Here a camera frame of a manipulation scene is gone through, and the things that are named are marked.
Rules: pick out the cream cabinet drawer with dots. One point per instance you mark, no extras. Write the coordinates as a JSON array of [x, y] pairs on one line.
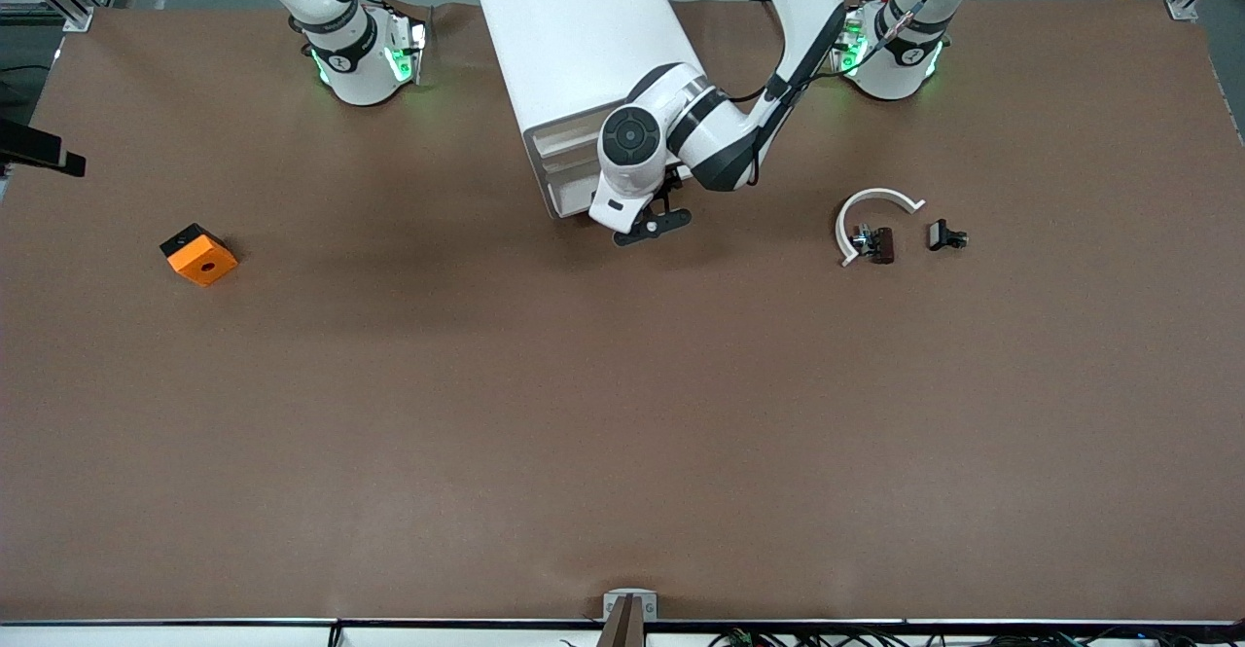
[[571, 179], [569, 161], [572, 197], [567, 138]]

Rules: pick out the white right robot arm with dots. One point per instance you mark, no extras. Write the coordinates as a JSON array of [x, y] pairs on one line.
[[355, 73]]

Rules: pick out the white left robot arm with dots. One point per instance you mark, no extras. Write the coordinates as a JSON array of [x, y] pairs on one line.
[[720, 131]]

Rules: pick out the white drawer cabinet shell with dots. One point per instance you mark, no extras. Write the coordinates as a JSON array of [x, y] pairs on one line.
[[564, 34]]

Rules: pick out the orange and black box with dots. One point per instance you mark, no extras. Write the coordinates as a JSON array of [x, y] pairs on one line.
[[204, 263]]

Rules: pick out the white curved plastic part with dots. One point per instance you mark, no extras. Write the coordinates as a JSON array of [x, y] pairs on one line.
[[880, 194]]

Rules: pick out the small brown metal part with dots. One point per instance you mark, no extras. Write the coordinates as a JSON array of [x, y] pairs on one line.
[[883, 244]]

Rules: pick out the brown table cover sheet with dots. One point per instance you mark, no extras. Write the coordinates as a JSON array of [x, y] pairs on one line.
[[622, 413]]

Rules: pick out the small black clip part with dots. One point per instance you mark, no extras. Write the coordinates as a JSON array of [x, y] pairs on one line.
[[940, 234]]

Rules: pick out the grey bracket with post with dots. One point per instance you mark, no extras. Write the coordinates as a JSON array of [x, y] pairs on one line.
[[630, 628]]

